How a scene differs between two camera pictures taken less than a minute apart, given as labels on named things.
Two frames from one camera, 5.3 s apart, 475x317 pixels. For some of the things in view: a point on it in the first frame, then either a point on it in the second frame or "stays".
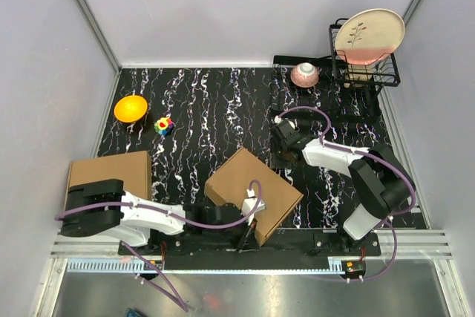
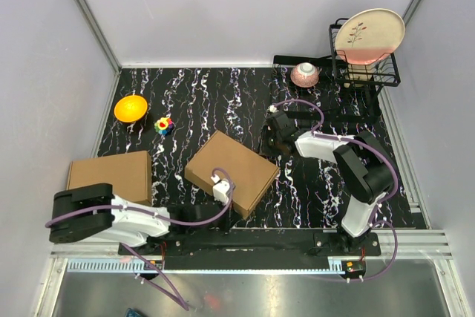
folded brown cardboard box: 134,169 stays
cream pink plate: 368,36 stays
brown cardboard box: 231,183 to 249,173
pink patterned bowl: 304,75 stays
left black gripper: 248,240 to 228,220
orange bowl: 130,108 stays
